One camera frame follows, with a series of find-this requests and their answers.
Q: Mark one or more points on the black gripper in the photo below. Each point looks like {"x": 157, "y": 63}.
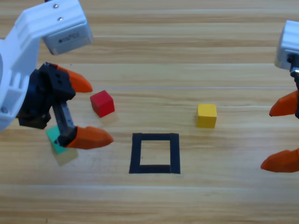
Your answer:
{"x": 297, "y": 112}
{"x": 39, "y": 93}

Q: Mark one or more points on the red block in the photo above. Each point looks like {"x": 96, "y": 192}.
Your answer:
{"x": 102, "y": 103}

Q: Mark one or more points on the green block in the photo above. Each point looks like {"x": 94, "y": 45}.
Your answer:
{"x": 58, "y": 150}

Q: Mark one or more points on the yellow block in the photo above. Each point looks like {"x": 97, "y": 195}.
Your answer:
{"x": 206, "y": 115}

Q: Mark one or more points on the black tape square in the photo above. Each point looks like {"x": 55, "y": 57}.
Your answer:
{"x": 135, "y": 154}

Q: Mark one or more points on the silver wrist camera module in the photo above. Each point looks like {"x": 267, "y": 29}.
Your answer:
{"x": 67, "y": 38}

